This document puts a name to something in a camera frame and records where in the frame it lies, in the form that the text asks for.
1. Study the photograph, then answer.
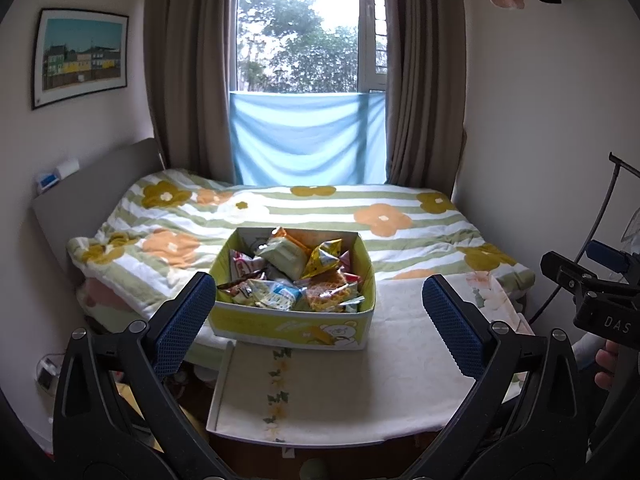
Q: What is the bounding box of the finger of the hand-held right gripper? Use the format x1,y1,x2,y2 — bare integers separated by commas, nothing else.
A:
541,251,593,306
587,240,632,273

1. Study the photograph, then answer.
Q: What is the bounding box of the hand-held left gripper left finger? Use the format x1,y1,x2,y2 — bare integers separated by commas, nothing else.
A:
52,271,236,480

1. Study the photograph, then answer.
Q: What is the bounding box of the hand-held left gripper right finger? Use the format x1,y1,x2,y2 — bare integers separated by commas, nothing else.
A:
405,274,588,480

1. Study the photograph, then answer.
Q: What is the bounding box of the brown snack packet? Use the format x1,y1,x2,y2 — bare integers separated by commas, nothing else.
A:
216,272,268,306

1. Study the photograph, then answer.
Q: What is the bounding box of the white red snack packet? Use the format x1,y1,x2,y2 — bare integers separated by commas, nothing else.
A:
229,249,268,281

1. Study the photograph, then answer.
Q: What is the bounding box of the green yellow cardboard box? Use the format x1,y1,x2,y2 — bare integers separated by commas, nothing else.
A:
207,226,377,352

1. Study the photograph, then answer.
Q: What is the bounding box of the light blue snack packet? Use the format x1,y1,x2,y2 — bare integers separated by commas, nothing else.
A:
255,280,303,310

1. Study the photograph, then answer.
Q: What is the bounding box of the light green snack packet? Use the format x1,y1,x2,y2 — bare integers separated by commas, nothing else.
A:
257,237,308,278

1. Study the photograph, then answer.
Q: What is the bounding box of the yellow noodle snack packet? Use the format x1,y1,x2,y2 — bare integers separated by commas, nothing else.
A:
306,272,361,313

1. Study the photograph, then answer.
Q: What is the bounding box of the orange white snack packet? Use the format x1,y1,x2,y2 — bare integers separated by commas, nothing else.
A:
272,227,313,251

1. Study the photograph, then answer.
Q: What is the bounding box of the gold snack packet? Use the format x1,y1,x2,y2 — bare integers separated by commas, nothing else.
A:
301,238,347,280

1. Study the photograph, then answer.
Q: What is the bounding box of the person's right hand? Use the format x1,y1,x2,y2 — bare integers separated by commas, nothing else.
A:
595,337,628,391

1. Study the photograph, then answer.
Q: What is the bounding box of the pink floral cloth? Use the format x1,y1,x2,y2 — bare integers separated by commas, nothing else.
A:
465,270,531,336

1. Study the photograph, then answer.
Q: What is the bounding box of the pink green bedsheet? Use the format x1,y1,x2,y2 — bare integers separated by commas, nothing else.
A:
75,277,151,321

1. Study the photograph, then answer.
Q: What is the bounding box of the grey bed headboard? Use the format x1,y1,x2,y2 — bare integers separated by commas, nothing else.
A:
31,137,168,281

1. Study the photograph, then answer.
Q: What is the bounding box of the striped floral blanket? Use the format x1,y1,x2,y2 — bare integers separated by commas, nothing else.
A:
67,169,536,321

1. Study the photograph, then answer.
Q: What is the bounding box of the light blue cloth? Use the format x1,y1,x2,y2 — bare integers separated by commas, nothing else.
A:
229,90,388,186

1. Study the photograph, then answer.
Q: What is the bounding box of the brown curtain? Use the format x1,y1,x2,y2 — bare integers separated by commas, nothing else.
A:
382,0,468,196
144,0,241,186

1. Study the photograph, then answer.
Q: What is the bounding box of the framed house picture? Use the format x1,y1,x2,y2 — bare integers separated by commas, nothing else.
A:
31,8,130,111

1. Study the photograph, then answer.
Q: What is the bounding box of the window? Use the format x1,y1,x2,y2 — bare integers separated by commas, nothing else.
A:
232,0,391,96

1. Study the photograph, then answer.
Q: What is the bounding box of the black curved cable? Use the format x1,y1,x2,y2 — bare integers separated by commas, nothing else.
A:
527,152,640,326

